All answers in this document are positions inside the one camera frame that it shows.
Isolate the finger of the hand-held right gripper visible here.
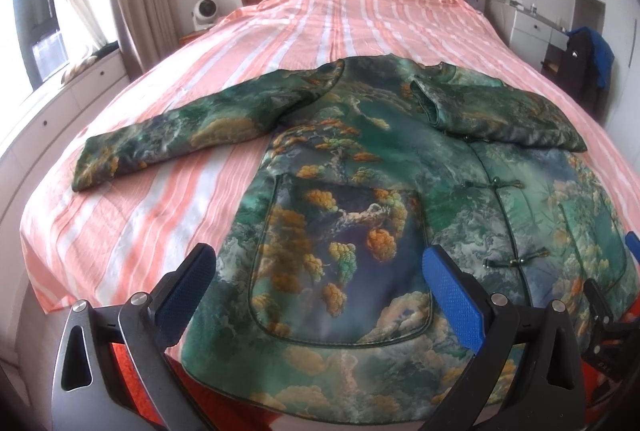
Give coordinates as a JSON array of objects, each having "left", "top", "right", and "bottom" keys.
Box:
[
  {"left": 624, "top": 231, "right": 640, "bottom": 273},
  {"left": 584, "top": 278, "right": 620, "bottom": 333}
]

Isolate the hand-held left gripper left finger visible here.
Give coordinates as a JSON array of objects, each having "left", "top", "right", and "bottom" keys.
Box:
[{"left": 50, "top": 242, "right": 218, "bottom": 431}]

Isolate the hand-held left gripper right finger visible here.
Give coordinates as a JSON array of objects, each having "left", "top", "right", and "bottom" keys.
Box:
[{"left": 421, "top": 245, "right": 587, "bottom": 431}]

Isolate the green landscape print jacket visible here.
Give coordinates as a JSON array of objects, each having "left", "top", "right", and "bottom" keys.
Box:
[{"left": 71, "top": 54, "right": 640, "bottom": 422}]

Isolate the dark hanging jacket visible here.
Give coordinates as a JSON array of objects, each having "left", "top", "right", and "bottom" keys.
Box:
[{"left": 555, "top": 27, "right": 615, "bottom": 104}]

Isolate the blue hanging garment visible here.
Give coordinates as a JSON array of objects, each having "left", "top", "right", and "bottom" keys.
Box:
[{"left": 570, "top": 26, "right": 615, "bottom": 89}]

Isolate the white window cabinet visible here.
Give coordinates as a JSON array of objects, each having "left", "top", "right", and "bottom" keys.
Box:
[{"left": 0, "top": 44, "right": 136, "bottom": 362}]

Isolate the small beige object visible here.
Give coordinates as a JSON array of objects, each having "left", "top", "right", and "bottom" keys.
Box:
[{"left": 62, "top": 56, "right": 98, "bottom": 84}]

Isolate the white dresser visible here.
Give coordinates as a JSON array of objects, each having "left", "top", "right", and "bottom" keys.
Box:
[{"left": 485, "top": 0, "right": 576, "bottom": 62}]

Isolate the small white fan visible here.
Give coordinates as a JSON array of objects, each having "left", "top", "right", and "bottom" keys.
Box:
[{"left": 191, "top": 0, "right": 217, "bottom": 32}]

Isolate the bed with pink striped sheet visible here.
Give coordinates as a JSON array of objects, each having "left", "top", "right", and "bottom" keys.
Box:
[{"left": 20, "top": 0, "right": 640, "bottom": 317}]

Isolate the dark framed window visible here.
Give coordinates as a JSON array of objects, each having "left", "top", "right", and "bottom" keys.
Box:
[{"left": 10, "top": 0, "right": 71, "bottom": 92}]

